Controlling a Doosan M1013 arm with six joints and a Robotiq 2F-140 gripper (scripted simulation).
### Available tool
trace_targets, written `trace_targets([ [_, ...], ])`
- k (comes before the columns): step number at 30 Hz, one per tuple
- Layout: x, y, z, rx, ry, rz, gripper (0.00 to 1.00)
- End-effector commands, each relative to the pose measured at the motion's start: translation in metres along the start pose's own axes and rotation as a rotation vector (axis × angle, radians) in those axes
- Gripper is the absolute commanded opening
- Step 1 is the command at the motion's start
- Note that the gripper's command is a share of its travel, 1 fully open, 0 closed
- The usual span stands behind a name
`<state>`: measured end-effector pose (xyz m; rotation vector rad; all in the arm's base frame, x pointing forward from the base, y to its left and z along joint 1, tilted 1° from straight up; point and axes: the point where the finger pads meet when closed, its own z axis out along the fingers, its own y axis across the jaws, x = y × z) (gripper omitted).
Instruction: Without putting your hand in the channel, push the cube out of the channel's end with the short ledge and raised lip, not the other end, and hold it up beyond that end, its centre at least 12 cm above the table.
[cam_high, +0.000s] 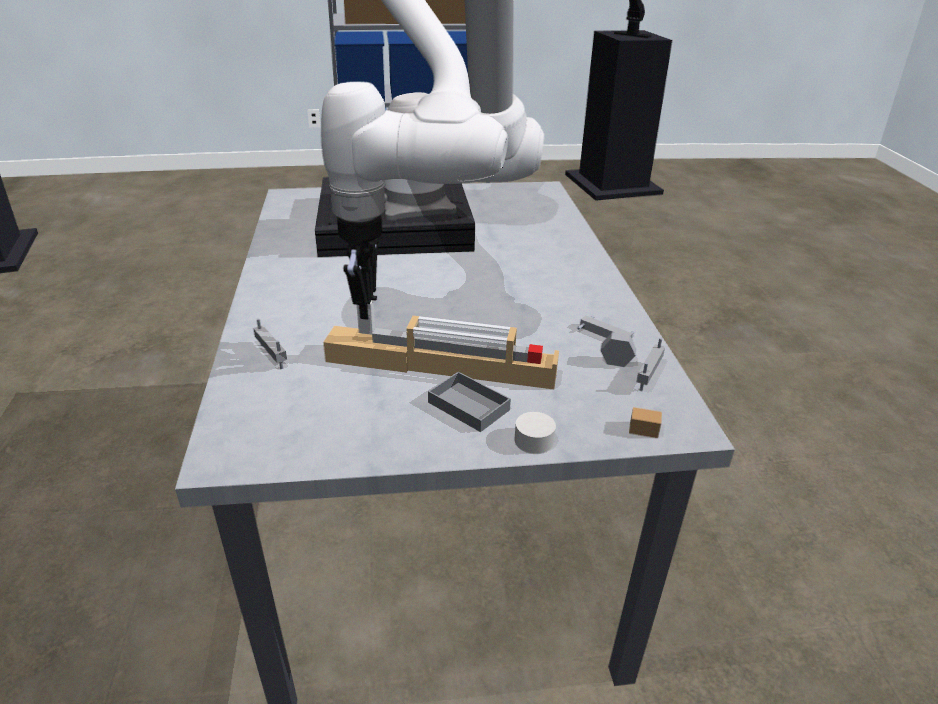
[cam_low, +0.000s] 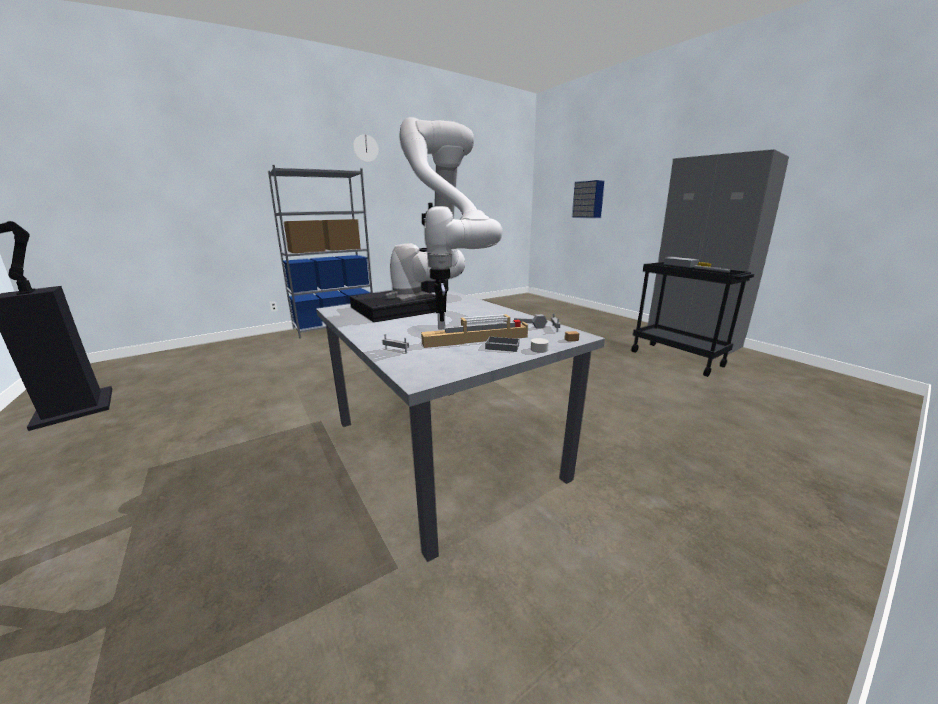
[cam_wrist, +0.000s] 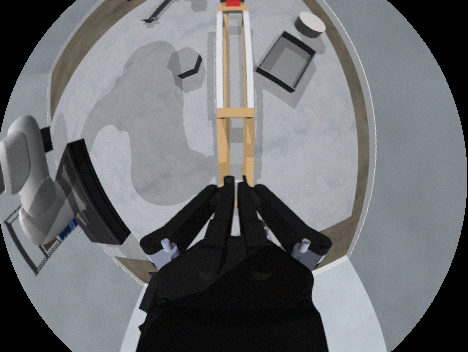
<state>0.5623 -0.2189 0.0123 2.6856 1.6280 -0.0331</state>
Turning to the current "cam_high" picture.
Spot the small wooden block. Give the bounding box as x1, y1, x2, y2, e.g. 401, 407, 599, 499
629, 407, 662, 438

